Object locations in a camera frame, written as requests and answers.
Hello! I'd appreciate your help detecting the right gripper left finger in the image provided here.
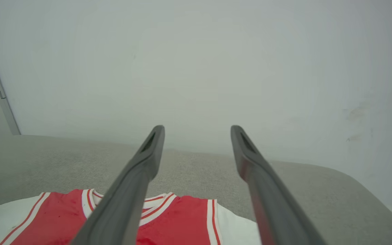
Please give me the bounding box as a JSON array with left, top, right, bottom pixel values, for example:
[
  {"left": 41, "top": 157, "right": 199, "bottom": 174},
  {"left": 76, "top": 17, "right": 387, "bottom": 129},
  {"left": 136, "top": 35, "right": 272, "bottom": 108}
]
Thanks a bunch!
[{"left": 70, "top": 125, "right": 165, "bottom": 245}]

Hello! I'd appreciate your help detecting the red and white jersey shirt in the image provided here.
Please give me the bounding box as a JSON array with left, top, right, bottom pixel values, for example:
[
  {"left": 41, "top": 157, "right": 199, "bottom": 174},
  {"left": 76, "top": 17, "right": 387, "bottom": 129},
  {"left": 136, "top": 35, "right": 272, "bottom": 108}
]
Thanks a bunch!
[{"left": 0, "top": 188, "right": 263, "bottom": 245}]

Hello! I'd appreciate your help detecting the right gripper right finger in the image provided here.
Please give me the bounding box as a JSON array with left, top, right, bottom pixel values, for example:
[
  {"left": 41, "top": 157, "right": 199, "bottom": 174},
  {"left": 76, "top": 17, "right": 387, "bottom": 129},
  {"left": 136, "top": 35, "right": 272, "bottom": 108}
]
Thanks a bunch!
[{"left": 230, "top": 125, "right": 327, "bottom": 245}]

